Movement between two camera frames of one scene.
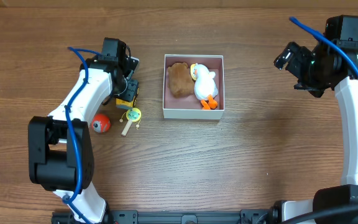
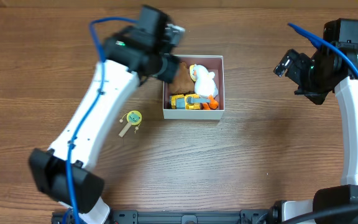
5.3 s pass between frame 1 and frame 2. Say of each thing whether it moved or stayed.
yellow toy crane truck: moved
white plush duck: stayed
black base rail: stayed
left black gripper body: moved
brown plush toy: stayed
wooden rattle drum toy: stayed
